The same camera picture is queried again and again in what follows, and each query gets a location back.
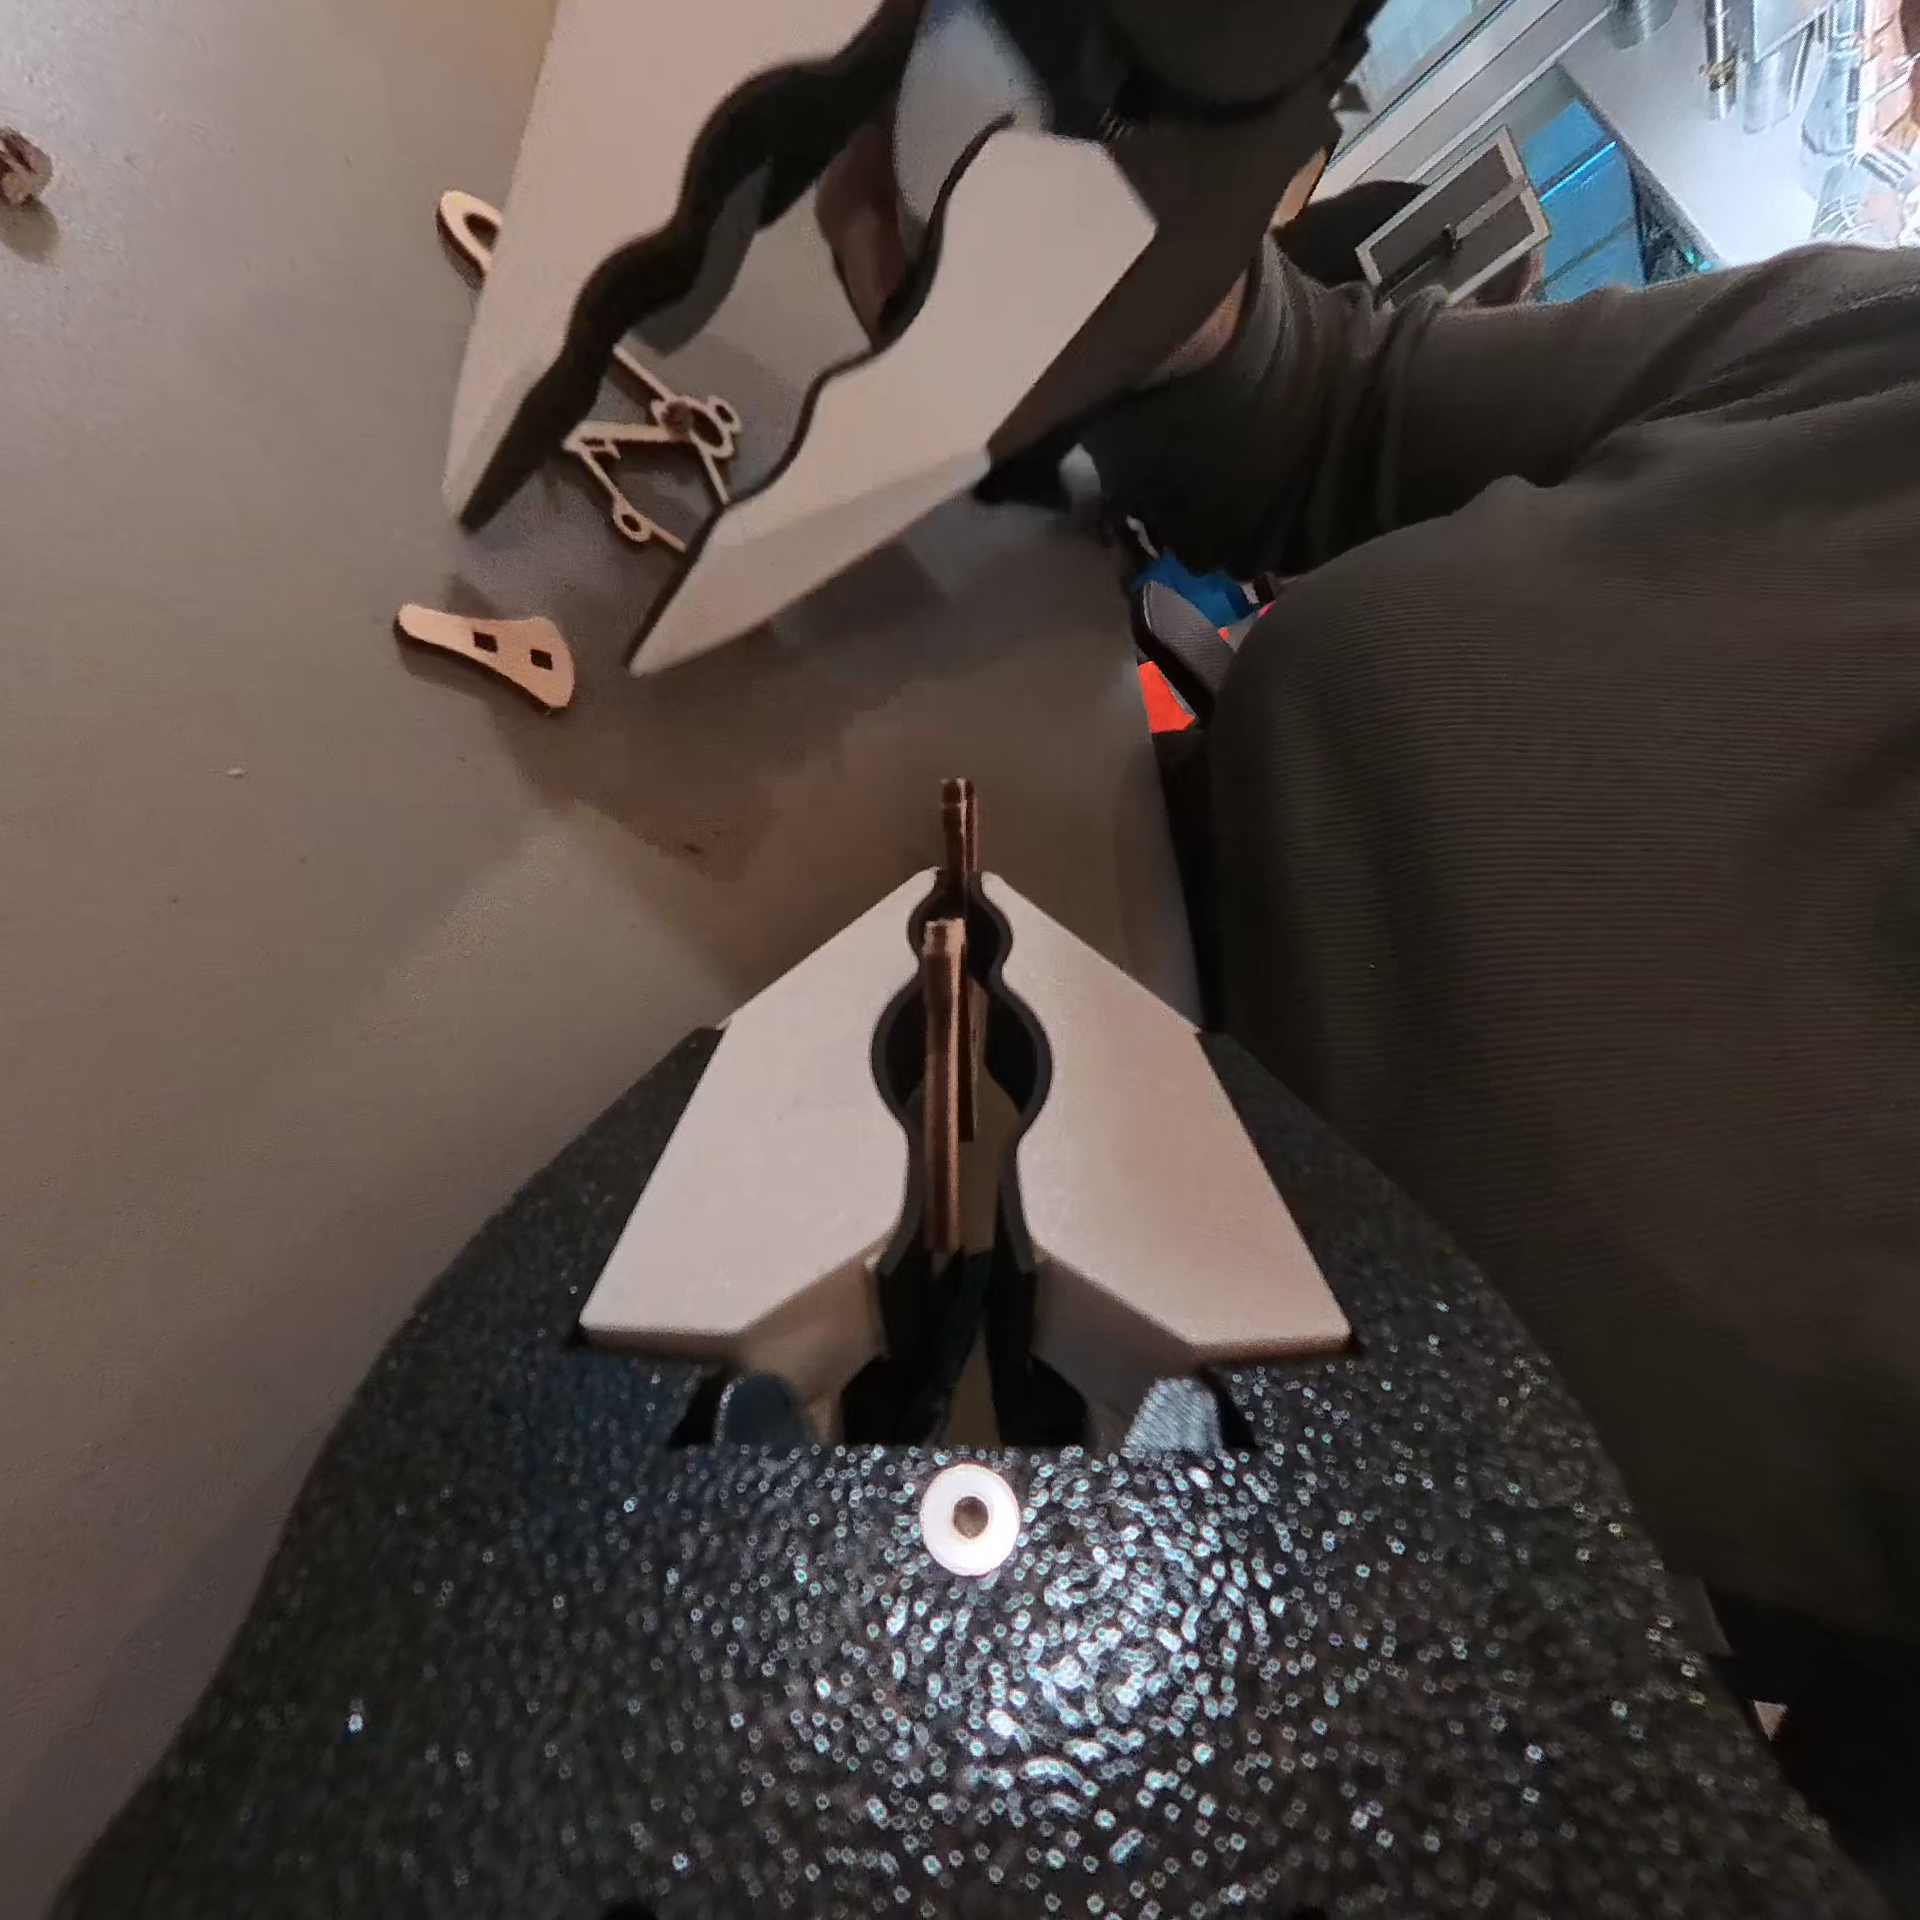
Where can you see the long wooden model strut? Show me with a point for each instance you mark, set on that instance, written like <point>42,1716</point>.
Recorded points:
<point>943,1080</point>

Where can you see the person's right forearm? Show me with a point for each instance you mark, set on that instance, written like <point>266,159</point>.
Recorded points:
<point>1500,406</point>

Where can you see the grey framed panel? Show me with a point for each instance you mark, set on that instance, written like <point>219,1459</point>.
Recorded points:
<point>1455,219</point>

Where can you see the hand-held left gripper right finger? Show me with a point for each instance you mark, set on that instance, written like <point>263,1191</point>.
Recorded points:
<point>1171,1184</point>

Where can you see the orange plastic object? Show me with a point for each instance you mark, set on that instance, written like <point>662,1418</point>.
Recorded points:
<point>1171,698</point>

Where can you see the wooden saddle part with holes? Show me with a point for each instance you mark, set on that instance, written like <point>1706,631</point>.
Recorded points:
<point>434,628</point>

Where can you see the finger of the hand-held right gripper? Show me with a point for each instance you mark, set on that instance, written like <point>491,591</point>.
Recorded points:
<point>974,330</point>
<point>600,149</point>

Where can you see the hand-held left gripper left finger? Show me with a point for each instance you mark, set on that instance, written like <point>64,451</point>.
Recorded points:
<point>750,1172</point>

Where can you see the dark wooden scrap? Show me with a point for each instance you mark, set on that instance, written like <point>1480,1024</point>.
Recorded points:
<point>18,166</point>

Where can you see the wooden bicycle frame assembly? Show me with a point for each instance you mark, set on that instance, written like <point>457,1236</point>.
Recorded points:
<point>678,421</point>

